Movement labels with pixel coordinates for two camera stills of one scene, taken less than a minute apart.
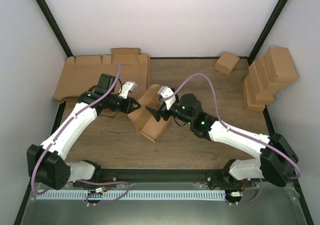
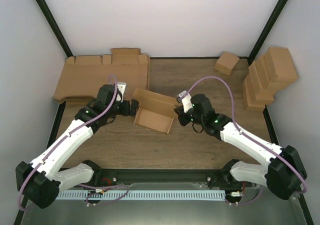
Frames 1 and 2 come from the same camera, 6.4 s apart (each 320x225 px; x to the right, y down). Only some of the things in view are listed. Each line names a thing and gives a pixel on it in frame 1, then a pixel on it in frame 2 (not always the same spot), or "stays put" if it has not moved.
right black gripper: [156, 114] -> [179, 110]
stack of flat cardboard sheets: [79, 73] stays put
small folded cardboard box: [226, 62] stays put
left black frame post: [51, 18] stays put
